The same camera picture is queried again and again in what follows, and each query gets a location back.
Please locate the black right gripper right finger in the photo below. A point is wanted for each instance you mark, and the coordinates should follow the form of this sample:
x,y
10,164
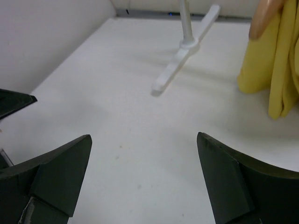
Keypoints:
x,y
245,190

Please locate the wooden hanger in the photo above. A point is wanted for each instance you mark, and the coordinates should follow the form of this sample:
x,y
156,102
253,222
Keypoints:
x,y
263,15

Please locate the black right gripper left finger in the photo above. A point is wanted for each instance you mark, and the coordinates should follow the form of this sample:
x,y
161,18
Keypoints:
x,y
45,189

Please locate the white clothes rack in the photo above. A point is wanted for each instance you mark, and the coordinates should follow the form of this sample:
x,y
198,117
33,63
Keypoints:
x,y
189,44

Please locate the yellow trousers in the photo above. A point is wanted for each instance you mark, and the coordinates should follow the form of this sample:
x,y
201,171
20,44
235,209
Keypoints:
x,y
272,62

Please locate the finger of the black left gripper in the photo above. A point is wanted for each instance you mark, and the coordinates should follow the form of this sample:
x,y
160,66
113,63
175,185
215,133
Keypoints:
x,y
11,102

